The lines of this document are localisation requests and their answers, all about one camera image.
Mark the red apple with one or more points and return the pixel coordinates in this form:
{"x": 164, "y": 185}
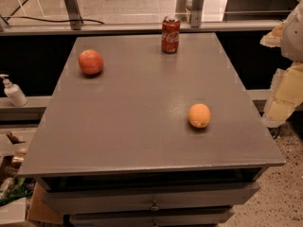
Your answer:
{"x": 90, "y": 62}

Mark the drawer with knob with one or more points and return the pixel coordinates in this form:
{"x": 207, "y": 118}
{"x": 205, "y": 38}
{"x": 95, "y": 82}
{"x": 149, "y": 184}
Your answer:
{"x": 191, "y": 217}
{"x": 153, "y": 198}

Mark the top drawer with knob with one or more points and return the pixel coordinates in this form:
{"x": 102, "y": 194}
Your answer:
{"x": 153, "y": 198}

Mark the lower drawer with knob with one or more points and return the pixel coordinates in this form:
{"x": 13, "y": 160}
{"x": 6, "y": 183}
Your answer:
{"x": 191, "y": 217}

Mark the green packaging clutter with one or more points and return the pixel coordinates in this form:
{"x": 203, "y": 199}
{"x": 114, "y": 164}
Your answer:
{"x": 13, "y": 189}

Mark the red coke can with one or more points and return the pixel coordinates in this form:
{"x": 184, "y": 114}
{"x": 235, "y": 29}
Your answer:
{"x": 170, "y": 35}

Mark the left metal railing post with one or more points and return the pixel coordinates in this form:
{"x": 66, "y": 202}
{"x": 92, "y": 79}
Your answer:
{"x": 73, "y": 12}

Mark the metal railing post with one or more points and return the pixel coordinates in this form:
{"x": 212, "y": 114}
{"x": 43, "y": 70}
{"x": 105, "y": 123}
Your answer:
{"x": 196, "y": 13}
{"x": 73, "y": 12}

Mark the right metal railing post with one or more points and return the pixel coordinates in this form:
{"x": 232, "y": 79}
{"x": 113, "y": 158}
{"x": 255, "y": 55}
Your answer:
{"x": 196, "y": 13}

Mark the grey drawer cabinet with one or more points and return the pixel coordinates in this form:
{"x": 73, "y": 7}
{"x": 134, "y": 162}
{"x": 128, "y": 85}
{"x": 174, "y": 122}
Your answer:
{"x": 127, "y": 127}

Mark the cardboard box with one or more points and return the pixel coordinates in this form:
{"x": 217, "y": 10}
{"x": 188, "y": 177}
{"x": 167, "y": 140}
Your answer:
{"x": 39, "y": 211}

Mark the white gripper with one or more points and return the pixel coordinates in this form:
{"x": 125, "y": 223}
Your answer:
{"x": 293, "y": 38}

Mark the orange fruit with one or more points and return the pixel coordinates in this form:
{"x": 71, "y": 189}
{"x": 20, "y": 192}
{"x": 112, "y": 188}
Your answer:
{"x": 199, "y": 115}

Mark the white pump bottle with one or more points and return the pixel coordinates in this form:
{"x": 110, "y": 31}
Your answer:
{"x": 13, "y": 92}

